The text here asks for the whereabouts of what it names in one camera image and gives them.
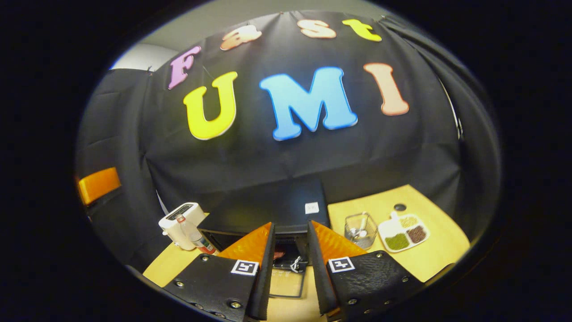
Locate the clear glass container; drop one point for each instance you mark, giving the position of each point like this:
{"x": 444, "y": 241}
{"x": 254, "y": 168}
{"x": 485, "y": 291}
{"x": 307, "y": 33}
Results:
{"x": 359, "y": 232}

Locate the black round table grommet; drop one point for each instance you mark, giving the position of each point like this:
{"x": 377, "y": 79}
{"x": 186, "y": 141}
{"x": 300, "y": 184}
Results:
{"x": 400, "y": 207}

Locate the reddish brown meat piece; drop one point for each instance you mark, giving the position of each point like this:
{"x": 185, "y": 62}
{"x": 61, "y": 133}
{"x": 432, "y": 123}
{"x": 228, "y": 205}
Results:
{"x": 278, "y": 255}

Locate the white divided plate with beans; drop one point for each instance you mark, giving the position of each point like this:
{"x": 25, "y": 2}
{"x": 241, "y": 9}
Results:
{"x": 402, "y": 235}

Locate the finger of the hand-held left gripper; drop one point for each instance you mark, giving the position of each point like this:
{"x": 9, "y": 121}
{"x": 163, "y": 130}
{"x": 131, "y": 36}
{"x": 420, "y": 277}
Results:
{"x": 98, "y": 184}

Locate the white toaster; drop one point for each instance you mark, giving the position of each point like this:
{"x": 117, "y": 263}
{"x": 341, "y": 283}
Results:
{"x": 172, "y": 228}

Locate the black electric oven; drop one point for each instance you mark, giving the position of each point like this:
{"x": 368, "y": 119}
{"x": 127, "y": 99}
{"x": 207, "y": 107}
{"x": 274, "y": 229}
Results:
{"x": 268, "y": 205}

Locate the clear plastic bottle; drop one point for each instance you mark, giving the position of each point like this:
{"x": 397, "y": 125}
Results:
{"x": 192, "y": 235}

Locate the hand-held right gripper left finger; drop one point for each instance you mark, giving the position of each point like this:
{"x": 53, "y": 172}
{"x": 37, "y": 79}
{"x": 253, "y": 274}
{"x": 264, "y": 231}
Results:
{"x": 264, "y": 277}

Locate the black backdrop cloth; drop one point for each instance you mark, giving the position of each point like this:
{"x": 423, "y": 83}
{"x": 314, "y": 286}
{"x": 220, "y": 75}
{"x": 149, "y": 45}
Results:
{"x": 268, "y": 165}

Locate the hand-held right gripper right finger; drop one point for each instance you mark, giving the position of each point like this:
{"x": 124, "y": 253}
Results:
{"x": 321, "y": 277}

